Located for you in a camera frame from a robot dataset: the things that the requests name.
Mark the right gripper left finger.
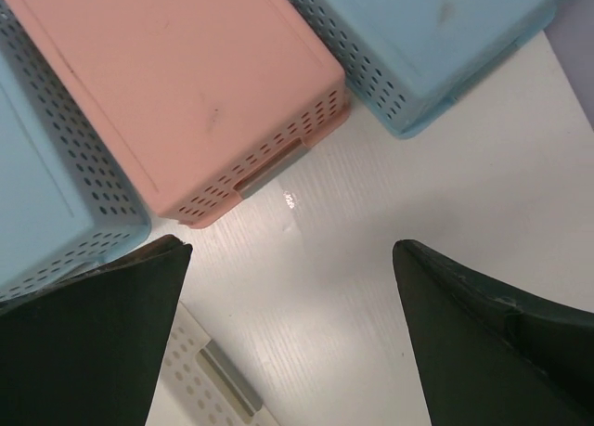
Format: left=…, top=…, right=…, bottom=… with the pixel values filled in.
left=1, top=235, right=193, bottom=425

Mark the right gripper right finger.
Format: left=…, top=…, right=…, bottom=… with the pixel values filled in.
left=393, top=239, right=593, bottom=425

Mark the white plastic basket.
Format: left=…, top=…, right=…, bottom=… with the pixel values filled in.
left=147, top=304, right=278, bottom=426

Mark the blue plastic basket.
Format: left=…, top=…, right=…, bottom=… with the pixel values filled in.
left=1, top=3, right=150, bottom=304
left=289, top=0, right=562, bottom=138

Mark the pink plastic basket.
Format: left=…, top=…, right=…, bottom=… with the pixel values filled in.
left=5, top=0, right=350, bottom=228

